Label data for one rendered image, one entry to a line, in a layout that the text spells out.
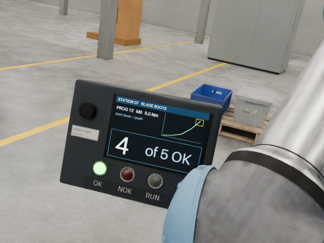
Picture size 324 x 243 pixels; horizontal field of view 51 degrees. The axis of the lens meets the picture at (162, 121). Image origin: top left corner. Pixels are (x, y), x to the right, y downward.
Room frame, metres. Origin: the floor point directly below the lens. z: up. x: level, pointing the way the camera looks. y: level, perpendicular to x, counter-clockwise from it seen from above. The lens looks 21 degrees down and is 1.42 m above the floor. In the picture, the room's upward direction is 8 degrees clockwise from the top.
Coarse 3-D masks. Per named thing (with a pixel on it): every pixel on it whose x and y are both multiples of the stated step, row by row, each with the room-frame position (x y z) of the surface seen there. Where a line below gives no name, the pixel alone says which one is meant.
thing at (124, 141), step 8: (112, 128) 0.54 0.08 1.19; (112, 136) 0.54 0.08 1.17; (120, 136) 0.53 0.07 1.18; (128, 136) 0.53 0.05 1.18; (136, 136) 0.53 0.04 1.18; (112, 144) 0.53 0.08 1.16; (120, 144) 0.53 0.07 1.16; (128, 144) 0.53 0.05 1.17; (136, 144) 0.53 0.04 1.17; (112, 152) 0.53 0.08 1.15; (120, 152) 0.53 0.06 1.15; (128, 152) 0.53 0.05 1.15; (128, 160) 0.52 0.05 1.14
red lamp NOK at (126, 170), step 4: (124, 168) 0.52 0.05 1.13; (128, 168) 0.52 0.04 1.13; (132, 168) 0.52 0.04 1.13; (120, 172) 0.52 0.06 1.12; (124, 172) 0.51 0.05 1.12; (128, 172) 0.51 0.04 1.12; (132, 172) 0.51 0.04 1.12; (124, 176) 0.51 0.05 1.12; (128, 176) 0.51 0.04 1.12; (132, 176) 0.51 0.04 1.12; (124, 180) 0.51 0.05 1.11; (128, 180) 0.51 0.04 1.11; (132, 180) 0.51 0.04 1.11
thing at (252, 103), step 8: (240, 88) 3.97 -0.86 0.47; (248, 88) 4.04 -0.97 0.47; (256, 88) 4.10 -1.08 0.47; (240, 96) 3.64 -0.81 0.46; (248, 96) 3.65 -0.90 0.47; (256, 96) 3.70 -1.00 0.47; (264, 96) 3.76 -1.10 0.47; (272, 96) 3.80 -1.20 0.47; (240, 104) 3.66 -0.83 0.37; (248, 104) 3.63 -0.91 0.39; (256, 104) 3.60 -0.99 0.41; (264, 104) 3.56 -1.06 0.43; (240, 112) 3.66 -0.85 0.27; (248, 112) 3.63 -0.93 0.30; (256, 112) 3.60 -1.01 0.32; (264, 112) 3.57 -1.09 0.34; (240, 120) 3.66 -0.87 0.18; (248, 120) 3.63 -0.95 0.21; (256, 120) 3.60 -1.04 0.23; (264, 120) 3.58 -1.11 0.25
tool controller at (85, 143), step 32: (96, 96) 0.56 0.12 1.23; (128, 96) 0.55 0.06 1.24; (160, 96) 0.55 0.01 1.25; (96, 128) 0.54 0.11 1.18; (128, 128) 0.54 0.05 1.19; (160, 128) 0.53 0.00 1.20; (192, 128) 0.53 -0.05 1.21; (64, 160) 0.53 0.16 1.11; (96, 160) 0.53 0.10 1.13; (160, 160) 0.52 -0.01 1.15; (192, 160) 0.51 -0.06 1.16; (128, 192) 0.51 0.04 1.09; (160, 192) 0.50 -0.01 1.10
